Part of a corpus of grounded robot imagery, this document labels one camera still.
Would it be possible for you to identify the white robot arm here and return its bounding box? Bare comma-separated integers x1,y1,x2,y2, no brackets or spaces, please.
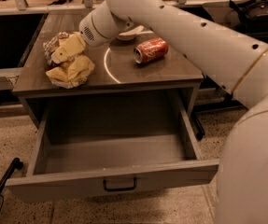
79,0,268,224

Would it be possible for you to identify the orange soda can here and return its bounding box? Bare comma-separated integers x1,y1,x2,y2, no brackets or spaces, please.
134,38,169,64

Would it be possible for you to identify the white paper bowl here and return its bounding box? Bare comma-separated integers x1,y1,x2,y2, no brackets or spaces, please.
117,25,144,41

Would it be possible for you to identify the brown chip bag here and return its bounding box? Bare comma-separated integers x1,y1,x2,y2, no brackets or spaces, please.
43,32,95,89

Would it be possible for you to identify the black VR headset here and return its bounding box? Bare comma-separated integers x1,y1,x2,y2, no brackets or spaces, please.
229,0,268,32

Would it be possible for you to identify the black drawer handle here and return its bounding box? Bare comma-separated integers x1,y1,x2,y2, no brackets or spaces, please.
103,177,137,192

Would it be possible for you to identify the dark side table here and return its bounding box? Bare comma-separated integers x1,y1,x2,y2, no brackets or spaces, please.
202,2,268,43

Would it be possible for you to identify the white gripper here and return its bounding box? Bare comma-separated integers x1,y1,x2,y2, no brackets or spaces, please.
51,2,134,63

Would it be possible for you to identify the grey open drawer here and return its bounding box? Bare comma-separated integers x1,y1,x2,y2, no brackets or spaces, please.
7,90,219,203

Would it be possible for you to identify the grey cabinet counter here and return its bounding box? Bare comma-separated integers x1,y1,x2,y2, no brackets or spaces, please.
13,10,203,125

